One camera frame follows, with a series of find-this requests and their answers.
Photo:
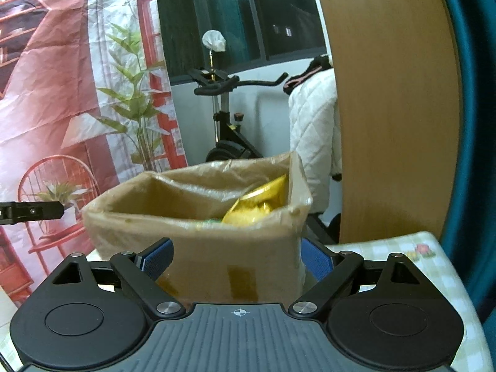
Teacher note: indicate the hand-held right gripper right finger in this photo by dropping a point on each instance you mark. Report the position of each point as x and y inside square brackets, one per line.
[317, 259]

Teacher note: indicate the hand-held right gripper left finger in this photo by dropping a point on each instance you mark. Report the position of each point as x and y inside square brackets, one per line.
[157, 259]

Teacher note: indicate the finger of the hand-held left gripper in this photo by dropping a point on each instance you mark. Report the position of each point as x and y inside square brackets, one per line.
[35, 212]

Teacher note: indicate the plastic-lined cardboard box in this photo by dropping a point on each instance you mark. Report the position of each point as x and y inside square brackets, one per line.
[217, 252]

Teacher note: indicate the yellow snack packet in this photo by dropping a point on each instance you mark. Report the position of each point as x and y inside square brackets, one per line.
[255, 205]

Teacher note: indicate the checkered cartoon tablecloth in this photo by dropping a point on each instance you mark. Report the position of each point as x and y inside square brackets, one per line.
[387, 246]

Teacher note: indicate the red printed backdrop cloth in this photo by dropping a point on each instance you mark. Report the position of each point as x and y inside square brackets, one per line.
[58, 85]

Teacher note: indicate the black exercise bike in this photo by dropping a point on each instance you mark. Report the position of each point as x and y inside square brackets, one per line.
[226, 147]

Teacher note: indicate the white quilted jacket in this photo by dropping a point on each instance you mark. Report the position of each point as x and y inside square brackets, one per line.
[314, 124]

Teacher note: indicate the wooden panel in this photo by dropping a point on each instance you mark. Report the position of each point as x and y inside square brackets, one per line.
[395, 104]

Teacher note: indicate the black garment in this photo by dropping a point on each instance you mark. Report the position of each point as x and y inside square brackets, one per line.
[306, 73]

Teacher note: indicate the teal curtain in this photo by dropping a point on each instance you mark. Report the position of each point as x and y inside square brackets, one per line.
[480, 124]

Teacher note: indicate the white plastic bag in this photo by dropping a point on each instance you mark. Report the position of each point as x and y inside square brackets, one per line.
[214, 40]

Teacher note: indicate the dark glass window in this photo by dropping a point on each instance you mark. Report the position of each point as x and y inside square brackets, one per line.
[286, 15]

